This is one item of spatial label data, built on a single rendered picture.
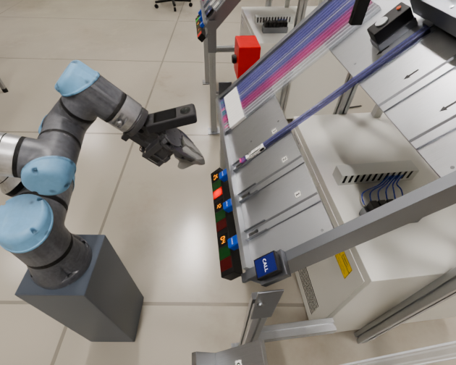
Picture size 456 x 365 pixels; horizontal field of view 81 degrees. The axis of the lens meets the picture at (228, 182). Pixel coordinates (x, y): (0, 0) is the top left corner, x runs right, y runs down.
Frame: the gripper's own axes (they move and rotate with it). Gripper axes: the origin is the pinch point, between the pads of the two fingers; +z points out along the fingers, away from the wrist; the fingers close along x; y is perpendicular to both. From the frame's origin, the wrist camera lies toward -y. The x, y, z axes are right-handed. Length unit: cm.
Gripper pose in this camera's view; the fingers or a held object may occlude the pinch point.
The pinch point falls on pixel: (203, 158)
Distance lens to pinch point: 72.5
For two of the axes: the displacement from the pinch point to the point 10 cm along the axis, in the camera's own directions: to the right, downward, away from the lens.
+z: 6.5, 4.5, 6.2
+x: 1.2, 7.4, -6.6
